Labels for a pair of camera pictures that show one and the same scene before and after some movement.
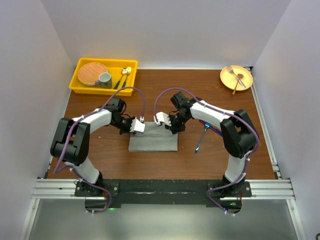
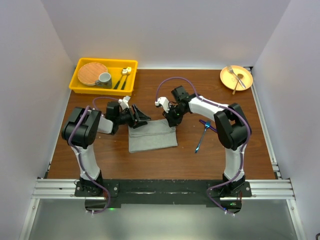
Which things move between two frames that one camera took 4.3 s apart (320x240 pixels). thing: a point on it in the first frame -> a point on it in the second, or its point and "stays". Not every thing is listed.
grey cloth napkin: x=154 y=137 stays
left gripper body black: x=125 y=125 -> x=127 y=117
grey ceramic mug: x=104 y=80 stays
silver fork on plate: x=231 y=69 stays
